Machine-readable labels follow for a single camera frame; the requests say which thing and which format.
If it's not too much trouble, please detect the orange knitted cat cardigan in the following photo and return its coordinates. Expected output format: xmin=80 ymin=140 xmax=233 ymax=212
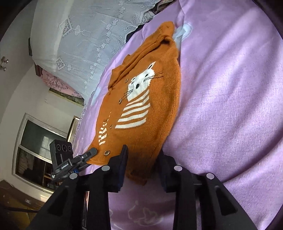
xmin=88 ymin=22 xmax=181 ymax=185

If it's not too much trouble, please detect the framed picture by bed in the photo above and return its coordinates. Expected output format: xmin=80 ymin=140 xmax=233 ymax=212
xmin=66 ymin=116 xmax=80 ymax=143

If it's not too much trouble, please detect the pink floral pillow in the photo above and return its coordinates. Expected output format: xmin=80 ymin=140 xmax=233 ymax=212
xmin=34 ymin=64 xmax=84 ymax=106

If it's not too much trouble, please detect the pink bed sheet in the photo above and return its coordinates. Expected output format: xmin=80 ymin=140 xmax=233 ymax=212
xmin=73 ymin=1 xmax=282 ymax=229

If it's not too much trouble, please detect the white lace cover cloth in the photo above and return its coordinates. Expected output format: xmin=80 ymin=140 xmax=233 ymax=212
xmin=30 ymin=1 xmax=156 ymax=101

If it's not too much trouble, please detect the window with white frame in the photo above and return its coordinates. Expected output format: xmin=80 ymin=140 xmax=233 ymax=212
xmin=12 ymin=113 xmax=67 ymax=194

